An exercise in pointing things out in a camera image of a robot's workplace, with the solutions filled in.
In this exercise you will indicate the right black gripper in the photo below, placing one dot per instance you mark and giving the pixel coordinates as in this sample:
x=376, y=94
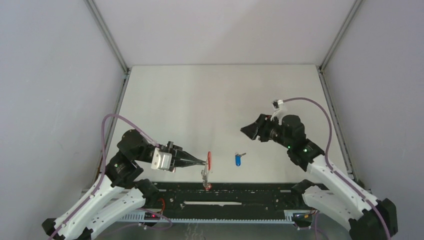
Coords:
x=265, y=122

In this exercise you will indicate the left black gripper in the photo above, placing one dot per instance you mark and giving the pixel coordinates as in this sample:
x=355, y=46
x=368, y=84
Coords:
x=189, y=159

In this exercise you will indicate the blue tag key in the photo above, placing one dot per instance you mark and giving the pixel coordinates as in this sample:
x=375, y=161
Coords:
x=238, y=158

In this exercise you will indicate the red grey keyring holder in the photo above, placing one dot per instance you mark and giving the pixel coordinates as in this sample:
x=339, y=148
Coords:
x=205, y=172

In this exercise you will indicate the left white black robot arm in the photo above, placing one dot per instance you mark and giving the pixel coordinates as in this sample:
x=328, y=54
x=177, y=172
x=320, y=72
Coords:
x=116, y=191

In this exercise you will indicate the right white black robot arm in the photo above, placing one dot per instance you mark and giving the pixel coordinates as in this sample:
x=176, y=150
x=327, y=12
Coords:
x=362, y=214

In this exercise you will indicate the left circuit board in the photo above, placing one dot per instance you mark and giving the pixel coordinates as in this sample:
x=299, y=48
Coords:
x=155, y=216

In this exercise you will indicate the circuit board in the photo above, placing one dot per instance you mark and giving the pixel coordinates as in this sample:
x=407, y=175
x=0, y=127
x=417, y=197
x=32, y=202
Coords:
x=155, y=216
x=302, y=218

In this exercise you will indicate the right circuit board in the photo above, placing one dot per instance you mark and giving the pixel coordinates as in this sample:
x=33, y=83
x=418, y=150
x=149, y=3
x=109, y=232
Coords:
x=302, y=218

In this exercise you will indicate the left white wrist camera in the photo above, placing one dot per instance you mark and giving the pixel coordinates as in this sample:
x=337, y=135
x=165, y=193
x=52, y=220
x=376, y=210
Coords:
x=161, y=160

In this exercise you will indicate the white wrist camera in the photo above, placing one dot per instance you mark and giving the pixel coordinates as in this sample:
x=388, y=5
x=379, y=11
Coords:
x=280, y=110
x=161, y=160

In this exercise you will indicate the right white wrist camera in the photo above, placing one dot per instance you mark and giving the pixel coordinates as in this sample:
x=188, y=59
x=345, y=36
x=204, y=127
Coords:
x=280, y=110

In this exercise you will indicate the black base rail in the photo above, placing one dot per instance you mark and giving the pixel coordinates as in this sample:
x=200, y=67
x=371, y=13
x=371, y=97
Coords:
x=227, y=201

